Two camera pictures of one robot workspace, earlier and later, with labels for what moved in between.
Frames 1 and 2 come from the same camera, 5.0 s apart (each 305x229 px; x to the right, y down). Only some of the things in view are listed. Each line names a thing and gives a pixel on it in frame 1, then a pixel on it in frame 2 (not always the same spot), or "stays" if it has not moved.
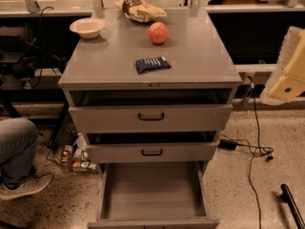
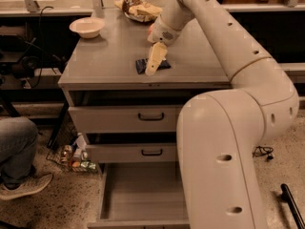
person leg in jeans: [18, 140] stays
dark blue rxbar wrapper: [153, 63] stays
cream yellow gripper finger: [287, 83] to [160, 34]
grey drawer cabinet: [152, 95] stays
